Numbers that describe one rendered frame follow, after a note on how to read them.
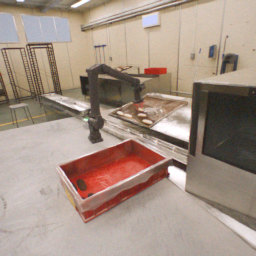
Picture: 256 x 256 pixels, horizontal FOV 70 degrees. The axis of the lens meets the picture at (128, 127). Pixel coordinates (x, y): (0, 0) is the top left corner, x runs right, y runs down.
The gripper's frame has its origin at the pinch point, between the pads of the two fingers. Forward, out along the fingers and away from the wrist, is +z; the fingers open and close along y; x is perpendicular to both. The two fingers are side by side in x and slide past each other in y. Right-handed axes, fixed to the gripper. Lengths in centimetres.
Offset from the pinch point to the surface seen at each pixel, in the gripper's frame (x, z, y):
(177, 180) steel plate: 83, 3, 36
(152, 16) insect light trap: -338, -78, -300
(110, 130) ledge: 13.2, 0.9, 37.3
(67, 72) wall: -724, 55, -107
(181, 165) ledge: 77, 2, 27
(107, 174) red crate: 59, -2, 62
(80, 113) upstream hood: -36, -3, 44
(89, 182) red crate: 59, -3, 72
